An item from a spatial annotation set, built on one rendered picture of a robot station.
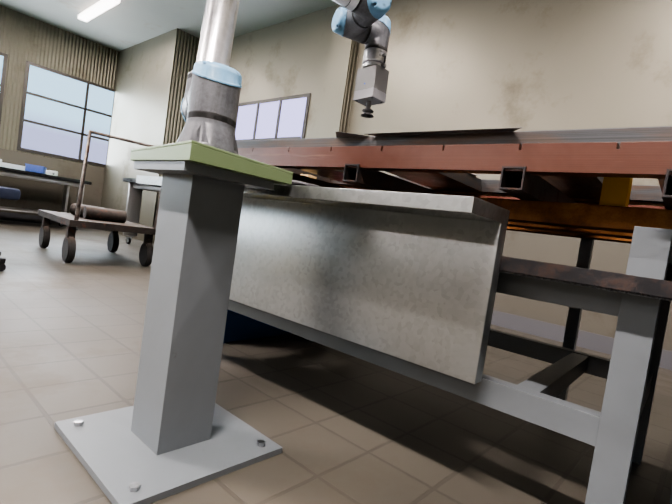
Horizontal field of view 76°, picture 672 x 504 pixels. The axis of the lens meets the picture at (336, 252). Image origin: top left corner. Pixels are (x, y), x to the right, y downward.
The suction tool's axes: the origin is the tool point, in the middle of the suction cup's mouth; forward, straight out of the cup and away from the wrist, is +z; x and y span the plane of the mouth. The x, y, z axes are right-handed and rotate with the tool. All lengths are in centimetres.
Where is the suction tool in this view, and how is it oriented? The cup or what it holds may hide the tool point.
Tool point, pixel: (367, 116)
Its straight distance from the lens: 147.9
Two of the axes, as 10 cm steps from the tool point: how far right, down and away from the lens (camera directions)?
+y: -7.0, -1.0, 7.1
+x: -7.0, -0.9, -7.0
